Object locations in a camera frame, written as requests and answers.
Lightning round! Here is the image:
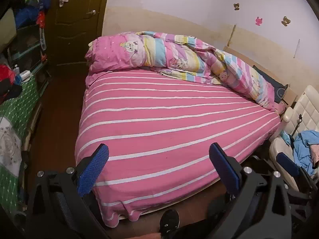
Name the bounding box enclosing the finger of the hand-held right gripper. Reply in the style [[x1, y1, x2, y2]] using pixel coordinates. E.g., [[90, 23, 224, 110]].
[[276, 152, 314, 192], [250, 155, 275, 173]]

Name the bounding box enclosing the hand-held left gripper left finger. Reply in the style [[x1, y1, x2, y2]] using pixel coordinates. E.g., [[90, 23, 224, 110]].
[[26, 143, 110, 239]]

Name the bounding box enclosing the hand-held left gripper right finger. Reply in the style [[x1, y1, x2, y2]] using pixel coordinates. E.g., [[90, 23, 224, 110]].
[[209, 142, 292, 239]]

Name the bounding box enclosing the light blue cloth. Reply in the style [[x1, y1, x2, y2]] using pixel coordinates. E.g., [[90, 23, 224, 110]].
[[280, 129, 319, 176]]

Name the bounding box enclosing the pale pink cloth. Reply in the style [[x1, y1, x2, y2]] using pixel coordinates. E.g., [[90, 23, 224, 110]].
[[310, 144, 319, 170]]

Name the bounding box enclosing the cream padded chair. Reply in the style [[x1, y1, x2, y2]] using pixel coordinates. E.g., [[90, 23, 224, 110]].
[[269, 85, 319, 192]]

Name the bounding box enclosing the pink striped bed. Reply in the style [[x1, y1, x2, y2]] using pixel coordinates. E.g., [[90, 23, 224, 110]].
[[75, 68, 286, 228]]

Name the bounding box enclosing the black shoe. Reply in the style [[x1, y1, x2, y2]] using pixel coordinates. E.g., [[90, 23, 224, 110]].
[[159, 209, 180, 239]]

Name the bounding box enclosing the dark blue pillow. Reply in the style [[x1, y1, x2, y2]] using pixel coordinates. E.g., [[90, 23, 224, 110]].
[[252, 65, 288, 104]]

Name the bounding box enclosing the white patterned cloth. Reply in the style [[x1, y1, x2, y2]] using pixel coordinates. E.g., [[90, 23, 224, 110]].
[[0, 117, 22, 177]]

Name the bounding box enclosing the green patterned tablecloth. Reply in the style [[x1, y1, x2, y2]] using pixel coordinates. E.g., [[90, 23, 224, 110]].
[[0, 76, 41, 205]]

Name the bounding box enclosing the black cloth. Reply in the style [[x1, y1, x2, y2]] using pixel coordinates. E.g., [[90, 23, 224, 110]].
[[0, 78, 22, 104]]

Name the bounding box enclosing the pink cartoon print quilt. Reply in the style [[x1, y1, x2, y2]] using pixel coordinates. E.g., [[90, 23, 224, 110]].
[[85, 31, 280, 112]]

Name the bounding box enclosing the red bag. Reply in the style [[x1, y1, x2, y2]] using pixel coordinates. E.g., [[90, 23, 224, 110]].
[[0, 64, 16, 82]]

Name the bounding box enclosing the brown wooden door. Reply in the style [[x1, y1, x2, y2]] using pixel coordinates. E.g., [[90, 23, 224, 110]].
[[46, 0, 112, 66]]

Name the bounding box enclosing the glass door cabinet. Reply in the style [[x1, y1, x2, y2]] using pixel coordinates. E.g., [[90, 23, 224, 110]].
[[9, 25, 50, 85]]

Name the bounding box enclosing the pile of clothes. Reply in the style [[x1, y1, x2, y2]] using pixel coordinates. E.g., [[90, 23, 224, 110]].
[[14, 0, 51, 28]]

